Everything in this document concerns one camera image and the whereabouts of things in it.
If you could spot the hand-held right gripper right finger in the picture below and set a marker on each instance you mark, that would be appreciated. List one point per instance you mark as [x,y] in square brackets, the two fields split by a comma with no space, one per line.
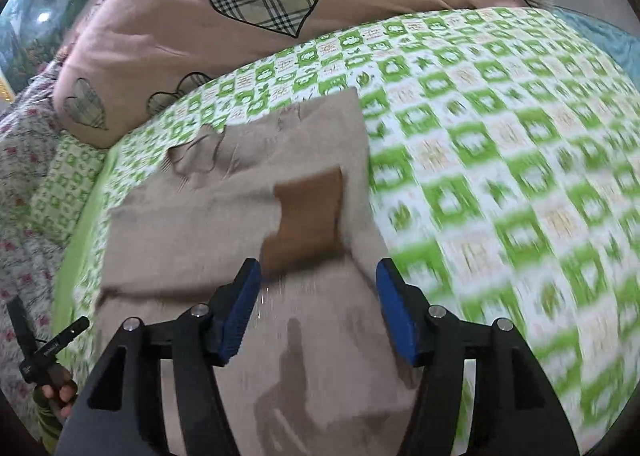
[395,316]

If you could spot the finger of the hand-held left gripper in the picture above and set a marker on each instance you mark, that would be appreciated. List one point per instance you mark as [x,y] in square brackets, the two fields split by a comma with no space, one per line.
[72,328]
[20,318]

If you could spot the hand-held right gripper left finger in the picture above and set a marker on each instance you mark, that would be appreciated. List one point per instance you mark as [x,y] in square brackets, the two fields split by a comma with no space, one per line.
[239,316]

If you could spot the beige knit sweater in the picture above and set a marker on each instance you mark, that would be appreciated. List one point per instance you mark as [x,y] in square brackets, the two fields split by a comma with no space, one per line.
[310,146]

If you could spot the person's left hand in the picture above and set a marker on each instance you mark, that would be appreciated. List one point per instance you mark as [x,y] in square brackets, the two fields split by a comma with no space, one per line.
[57,386]

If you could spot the floral blanket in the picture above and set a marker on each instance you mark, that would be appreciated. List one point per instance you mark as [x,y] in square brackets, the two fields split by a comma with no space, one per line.
[20,256]

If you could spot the small green checkered pillow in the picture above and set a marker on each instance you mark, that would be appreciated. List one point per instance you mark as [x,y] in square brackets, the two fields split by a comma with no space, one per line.
[60,186]

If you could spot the green checkered bed sheet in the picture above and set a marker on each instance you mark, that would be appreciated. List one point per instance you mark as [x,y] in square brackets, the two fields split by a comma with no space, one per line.
[500,161]

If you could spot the light blue cloth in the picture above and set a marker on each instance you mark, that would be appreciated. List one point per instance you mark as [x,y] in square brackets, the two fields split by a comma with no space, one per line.
[605,36]

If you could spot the framed landscape wall picture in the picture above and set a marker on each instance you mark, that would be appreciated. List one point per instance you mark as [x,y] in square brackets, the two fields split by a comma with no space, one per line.
[30,26]

